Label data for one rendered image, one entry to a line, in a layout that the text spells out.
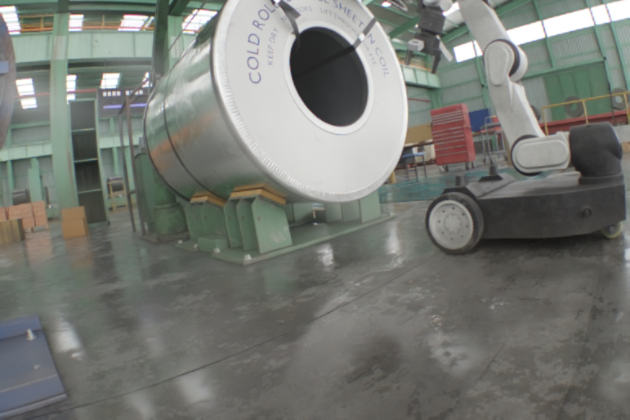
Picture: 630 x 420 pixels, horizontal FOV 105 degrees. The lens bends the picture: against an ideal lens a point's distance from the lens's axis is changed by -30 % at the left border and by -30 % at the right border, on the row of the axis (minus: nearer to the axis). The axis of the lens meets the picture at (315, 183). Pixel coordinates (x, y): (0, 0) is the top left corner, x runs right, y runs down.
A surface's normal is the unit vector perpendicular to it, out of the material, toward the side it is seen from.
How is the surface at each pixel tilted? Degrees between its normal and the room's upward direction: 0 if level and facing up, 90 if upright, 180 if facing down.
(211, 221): 90
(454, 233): 90
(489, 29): 90
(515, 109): 90
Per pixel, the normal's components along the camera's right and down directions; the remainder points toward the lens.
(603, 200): -0.49, 0.10
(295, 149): 0.64, -0.08
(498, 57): -0.75, 0.13
